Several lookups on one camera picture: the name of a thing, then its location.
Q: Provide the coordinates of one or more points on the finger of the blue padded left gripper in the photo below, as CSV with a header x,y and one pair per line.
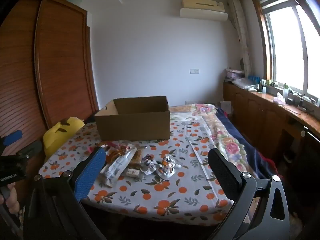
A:
x,y
12,138

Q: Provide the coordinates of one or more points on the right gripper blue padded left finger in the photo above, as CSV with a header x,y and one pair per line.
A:
x,y
86,173

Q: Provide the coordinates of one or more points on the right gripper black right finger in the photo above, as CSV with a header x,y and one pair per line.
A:
x,y
226,173

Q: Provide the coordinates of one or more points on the silver blue duck snack pouch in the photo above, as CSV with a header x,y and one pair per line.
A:
x,y
111,172

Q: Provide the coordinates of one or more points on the pink snack pack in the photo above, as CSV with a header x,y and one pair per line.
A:
x,y
114,151

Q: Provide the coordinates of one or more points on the white nougat candy packet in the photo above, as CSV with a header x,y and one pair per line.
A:
x,y
134,173

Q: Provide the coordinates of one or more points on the clear grain snack packet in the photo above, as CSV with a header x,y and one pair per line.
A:
x,y
135,157

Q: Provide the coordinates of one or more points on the silver red snack pouch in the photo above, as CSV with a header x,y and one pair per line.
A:
x,y
149,165

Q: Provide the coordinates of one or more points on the person's left hand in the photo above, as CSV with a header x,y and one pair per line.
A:
x,y
11,202

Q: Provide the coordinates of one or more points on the floral quilt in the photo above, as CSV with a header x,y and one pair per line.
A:
x,y
229,146

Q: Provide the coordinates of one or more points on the dark blue blanket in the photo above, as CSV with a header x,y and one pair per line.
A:
x,y
263,167

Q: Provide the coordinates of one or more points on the yellow plush toy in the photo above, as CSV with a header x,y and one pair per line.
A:
x,y
56,136

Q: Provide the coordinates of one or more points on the orange print bed sheet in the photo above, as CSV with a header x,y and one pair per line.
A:
x,y
191,195

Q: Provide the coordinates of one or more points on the small silver snack packet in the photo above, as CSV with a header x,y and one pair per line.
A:
x,y
168,167

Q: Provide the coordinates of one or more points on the wooden window cabinet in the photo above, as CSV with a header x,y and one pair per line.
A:
x,y
279,133

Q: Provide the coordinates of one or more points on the brown cardboard box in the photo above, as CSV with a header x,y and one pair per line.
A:
x,y
134,119

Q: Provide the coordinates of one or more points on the pink tissue box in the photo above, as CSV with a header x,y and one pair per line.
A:
x,y
234,74

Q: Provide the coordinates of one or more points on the white wall switch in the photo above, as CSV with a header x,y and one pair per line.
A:
x,y
194,71

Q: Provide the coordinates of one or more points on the window with frame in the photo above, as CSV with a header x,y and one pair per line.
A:
x,y
291,47

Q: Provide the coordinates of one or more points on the wall air conditioner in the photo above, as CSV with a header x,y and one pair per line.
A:
x,y
203,10

